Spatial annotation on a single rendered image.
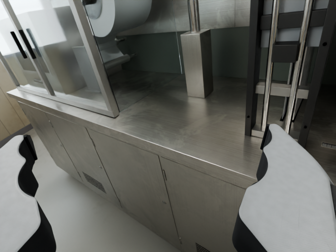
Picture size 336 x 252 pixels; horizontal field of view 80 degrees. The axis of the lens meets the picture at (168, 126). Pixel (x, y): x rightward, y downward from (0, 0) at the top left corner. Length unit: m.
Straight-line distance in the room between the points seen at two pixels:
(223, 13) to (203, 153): 0.69
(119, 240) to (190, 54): 1.26
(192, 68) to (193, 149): 0.39
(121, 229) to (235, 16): 1.46
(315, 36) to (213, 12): 0.62
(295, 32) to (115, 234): 1.49
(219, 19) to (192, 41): 0.27
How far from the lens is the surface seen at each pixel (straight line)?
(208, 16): 1.12
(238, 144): 0.64
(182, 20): 1.19
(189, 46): 0.88
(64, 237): 1.80
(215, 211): 0.79
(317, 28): 0.57
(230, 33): 1.08
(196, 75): 0.90
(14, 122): 3.56
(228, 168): 0.56
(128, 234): 1.59
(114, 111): 0.91
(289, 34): 0.58
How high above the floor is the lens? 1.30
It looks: 32 degrees down
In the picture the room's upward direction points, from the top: 11 degrees counter-clockwise
